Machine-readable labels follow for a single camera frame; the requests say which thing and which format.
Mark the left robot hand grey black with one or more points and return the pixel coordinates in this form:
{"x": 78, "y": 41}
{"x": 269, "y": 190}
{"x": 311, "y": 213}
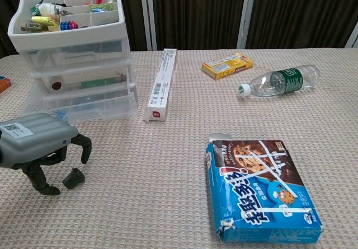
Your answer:
{"x": 33, "y": 137}

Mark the small black cap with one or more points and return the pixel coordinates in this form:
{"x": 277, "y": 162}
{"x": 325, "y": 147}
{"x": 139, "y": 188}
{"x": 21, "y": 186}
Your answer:
{"x": 73, "y": 179}

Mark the orange box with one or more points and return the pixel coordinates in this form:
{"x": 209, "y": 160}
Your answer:
{"x": 4, "y": 85}

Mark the green plastic strip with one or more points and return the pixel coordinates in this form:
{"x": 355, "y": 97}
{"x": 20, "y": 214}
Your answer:
{"x": 98, "y": 83}

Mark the clear plastic drawer empty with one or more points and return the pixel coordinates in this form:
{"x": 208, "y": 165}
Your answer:
{"x": 112, "y": 50}

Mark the white plastic bottle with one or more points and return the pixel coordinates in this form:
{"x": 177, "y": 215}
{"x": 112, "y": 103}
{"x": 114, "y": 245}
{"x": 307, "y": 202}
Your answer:
{"x": 47, "y": 9}

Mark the long white toothpaste box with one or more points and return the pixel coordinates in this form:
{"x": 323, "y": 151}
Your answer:
{"x": 160, "y": 89}

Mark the small yellow box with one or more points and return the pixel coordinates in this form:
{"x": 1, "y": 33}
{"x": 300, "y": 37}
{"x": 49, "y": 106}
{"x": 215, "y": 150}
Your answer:
{"x": 223, "y": 65}

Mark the blue cookie box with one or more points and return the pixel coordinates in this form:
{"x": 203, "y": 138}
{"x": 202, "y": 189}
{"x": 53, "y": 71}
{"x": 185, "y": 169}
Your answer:
{"x": 265, "y": 190}

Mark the tape roll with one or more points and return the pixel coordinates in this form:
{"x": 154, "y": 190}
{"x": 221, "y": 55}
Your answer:
{"x": 56, "y": 83}

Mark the olive crumpled packet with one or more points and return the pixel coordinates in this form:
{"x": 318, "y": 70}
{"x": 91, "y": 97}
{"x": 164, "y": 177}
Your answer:
{"x": 29, "y": 27}

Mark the beige woven tablecloth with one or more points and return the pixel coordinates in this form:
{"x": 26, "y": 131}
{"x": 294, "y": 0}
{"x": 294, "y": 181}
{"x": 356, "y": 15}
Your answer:
{"x": 140, "y": 176}

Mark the coloured plastic rings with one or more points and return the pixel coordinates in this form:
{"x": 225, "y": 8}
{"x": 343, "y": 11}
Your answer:
{"x": 68, "y": 25}

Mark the yellow-green packet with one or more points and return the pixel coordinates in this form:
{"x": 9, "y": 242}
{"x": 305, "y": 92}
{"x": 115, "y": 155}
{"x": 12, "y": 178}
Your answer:
{"x": 43, "y": 20}

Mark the silver metal clips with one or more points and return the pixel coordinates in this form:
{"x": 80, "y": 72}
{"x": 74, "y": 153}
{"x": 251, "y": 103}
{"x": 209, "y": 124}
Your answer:
{"x": 61, "y": 9}

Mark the green flat packet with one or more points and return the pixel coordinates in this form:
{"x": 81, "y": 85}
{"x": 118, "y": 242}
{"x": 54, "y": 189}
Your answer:
{"x": 103, "y": 7}

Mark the clear bottle green label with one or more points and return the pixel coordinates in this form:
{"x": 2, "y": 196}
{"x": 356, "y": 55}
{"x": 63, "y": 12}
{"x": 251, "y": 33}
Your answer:
{"x": 288, "y": 78}

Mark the white plastic drawer organizer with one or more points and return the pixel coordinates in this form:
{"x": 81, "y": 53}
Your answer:
{"x": 70, "y": 36}

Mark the white partition post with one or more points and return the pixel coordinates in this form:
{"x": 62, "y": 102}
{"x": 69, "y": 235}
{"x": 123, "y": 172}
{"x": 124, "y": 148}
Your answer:
{"x": 246, "y": 14}
{"x": 353, "y": 36}
{"x": 148, "y": 14}

